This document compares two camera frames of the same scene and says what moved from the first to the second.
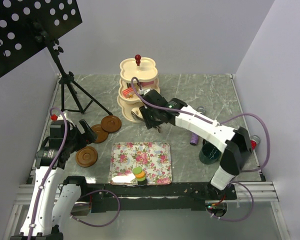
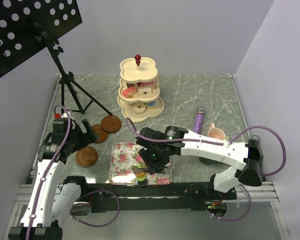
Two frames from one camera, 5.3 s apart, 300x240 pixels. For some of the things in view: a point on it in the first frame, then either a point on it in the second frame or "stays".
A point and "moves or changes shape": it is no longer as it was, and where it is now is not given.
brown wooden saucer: (102, 135) stays
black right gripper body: (150, 117) -> (154, 158)
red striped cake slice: (126, 92) stays
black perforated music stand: (19, 29) stays
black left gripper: (85, 138) stays
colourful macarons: (140, 176) moves or changes shape
